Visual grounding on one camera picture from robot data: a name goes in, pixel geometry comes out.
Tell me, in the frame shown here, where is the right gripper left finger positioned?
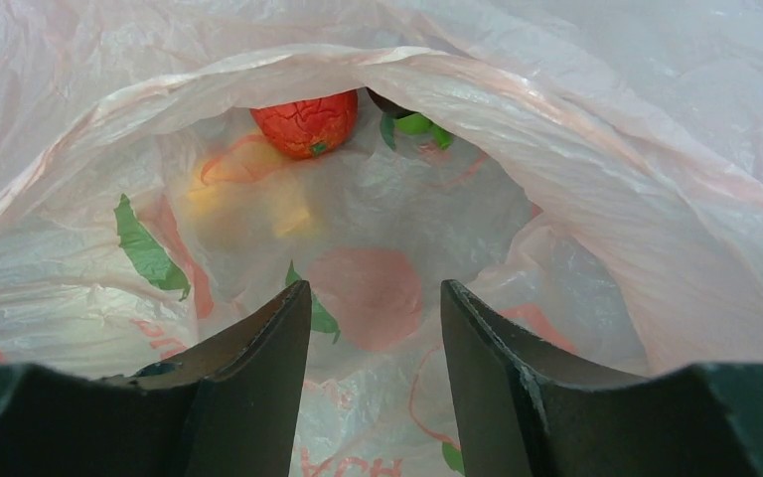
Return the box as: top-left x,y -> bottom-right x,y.
0,280 -> 312,476

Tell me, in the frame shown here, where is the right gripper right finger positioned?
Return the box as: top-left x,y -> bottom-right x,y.
440,280 -> 763,476

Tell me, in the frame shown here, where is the pink plastic bag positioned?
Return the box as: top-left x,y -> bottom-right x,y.
0,1 -> 763,476

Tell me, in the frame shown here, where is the dark fake mangosteen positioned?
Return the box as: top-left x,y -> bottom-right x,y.
367,88 -> 454,150

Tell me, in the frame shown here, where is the red fake strawberry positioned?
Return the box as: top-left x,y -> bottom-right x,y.
249,89 -> 359,160

